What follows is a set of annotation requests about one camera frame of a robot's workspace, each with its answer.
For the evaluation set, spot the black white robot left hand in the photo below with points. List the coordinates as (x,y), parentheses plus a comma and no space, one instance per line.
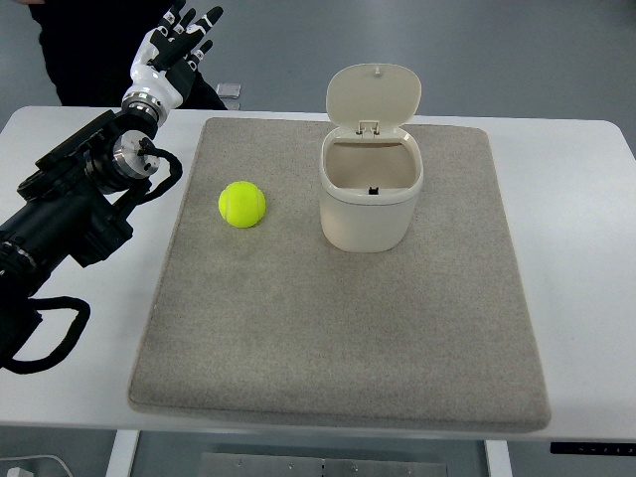
(165,68)

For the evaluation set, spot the yellow tennis ball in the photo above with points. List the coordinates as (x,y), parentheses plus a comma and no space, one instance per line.
(242,204)

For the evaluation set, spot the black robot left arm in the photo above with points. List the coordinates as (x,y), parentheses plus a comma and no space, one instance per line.
(77,205)

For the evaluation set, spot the small clear floor plate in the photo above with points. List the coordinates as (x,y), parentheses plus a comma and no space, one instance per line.
(229,90)

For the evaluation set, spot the person in dark trousers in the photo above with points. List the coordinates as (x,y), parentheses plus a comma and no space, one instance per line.
(89,46)

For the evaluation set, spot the beige bin with open lid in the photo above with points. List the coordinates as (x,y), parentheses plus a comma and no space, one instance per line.
(370,168)

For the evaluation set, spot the grey felt mat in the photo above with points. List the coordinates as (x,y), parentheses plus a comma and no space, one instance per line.
(274,324)

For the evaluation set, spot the white table leg left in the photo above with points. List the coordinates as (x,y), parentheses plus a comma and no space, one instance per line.
(122,453)

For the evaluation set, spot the white table leg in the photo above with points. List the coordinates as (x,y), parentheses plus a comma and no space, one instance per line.
(498,458)
(122,453)

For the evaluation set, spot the white device on floor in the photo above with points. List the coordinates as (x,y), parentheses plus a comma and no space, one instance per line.
(35,465)

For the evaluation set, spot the white table leg right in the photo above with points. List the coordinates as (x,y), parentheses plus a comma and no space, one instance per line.
(498,458)

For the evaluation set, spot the black table control panel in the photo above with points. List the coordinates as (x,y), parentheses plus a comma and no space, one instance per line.
(593,448)

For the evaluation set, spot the metal base plate under table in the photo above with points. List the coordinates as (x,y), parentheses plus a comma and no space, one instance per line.
(226,464)

